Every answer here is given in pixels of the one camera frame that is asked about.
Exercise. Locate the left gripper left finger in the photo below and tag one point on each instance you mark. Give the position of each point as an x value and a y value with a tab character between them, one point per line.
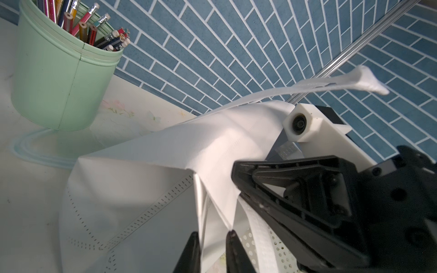
190	259

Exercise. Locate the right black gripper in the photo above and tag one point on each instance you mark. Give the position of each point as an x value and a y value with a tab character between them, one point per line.
314	207

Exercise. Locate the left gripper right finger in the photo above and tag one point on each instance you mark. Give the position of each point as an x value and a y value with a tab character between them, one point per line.
237	260

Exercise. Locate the white insulated delivery bag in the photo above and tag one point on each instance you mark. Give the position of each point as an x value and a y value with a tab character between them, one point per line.
131	208

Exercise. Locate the white plastic basket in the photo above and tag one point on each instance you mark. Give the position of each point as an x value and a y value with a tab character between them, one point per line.
279	258

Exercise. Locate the green pencil cup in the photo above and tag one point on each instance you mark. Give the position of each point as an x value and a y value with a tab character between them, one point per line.
59	81

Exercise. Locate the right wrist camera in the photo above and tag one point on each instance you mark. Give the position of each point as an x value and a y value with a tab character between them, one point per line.
318	136

